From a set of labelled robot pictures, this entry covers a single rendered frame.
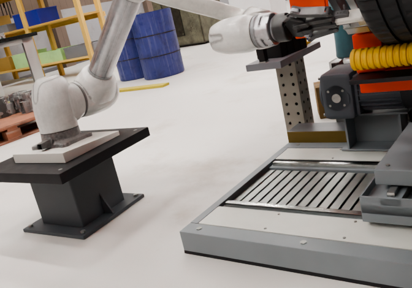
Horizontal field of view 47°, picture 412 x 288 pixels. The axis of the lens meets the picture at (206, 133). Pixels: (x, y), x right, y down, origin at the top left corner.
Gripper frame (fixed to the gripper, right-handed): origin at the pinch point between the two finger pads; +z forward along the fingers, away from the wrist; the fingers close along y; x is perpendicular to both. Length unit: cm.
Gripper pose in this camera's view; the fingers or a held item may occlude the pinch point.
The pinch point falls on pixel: (350, 16)
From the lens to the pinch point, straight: 124.6
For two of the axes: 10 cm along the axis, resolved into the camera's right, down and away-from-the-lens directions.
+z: 8.0, -0.1, -6.0
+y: -5.5, -4.3, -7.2
